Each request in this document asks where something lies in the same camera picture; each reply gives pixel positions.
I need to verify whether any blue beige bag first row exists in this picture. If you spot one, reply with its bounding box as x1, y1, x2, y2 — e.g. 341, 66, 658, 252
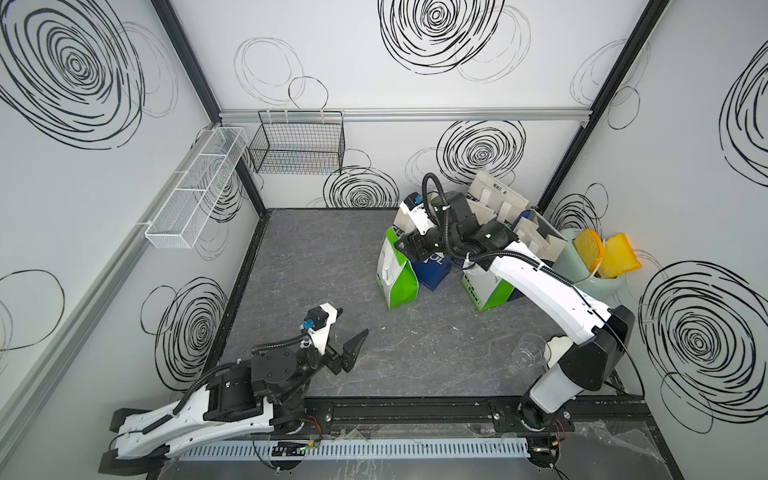
393, 225, 451, 291

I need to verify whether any green white bag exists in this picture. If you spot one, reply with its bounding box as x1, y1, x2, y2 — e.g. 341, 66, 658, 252
376, 226, 419, 309
461, 266, 515, 312

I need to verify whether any blue beige takeout bag front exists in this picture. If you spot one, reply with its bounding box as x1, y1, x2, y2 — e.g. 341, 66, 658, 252
513, 209, 567, 263

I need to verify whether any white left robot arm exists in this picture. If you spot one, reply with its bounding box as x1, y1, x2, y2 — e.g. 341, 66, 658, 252
98, 303, 369, 476

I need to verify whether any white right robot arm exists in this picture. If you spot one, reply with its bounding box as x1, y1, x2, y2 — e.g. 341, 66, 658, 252
394, 173, 635, 431

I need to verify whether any blue beige bag middle row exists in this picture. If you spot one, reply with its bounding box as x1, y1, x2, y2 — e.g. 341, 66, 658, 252
467, 198, 497, 225

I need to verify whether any blue beige bag back row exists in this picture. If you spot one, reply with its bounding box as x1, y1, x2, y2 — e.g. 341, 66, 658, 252
468, 170, 530, 224

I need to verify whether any clear wine glass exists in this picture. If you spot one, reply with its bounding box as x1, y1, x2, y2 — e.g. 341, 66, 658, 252
512, 334, 548, 372

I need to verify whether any white scalloped plate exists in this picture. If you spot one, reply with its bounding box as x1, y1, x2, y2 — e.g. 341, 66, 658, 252
543, 336, 574, 369

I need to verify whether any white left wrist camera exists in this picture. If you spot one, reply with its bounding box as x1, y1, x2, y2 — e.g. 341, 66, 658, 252
302, 303, 336, 355

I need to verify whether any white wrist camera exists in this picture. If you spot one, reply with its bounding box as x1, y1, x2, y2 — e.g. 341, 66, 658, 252
302, 303, 336, 355
393, 192, 435, 235

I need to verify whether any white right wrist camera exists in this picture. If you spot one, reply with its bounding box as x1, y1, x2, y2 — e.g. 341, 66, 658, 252
393, 192, 435, 235

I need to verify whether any grey slotted cable duct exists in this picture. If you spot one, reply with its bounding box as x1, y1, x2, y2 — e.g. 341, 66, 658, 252
181, 438, 530, 462

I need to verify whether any aluminium wall rail back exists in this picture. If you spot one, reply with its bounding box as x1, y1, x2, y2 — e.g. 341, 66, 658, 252
220, 107, 592, 123

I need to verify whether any aluminium wall rail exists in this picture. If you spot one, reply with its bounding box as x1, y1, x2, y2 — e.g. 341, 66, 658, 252
1, 121, 222, 459
220, 107, 592, 123

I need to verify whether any black wire basket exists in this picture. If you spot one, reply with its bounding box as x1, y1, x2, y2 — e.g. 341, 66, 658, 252
248, 110, 346, 175

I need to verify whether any white wire shelf basket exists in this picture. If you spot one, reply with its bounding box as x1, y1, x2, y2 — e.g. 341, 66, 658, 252
145, 126, 246, 249

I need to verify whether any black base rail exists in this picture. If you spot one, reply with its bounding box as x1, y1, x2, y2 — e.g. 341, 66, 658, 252
304, 395, 652, 435

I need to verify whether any black corner frame post right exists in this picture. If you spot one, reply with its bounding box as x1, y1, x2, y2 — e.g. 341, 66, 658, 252
537, 0, 670, 212

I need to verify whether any black corner frame post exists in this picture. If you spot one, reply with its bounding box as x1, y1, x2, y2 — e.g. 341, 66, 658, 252
537, 0, 670, 212
150, 0, 268, 219

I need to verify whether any aluminium wall rail left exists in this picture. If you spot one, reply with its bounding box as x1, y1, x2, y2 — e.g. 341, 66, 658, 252
1, 121, 222, 459

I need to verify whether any black corner frame post left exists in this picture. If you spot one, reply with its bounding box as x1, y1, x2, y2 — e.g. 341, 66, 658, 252
150, 0, 268, 219

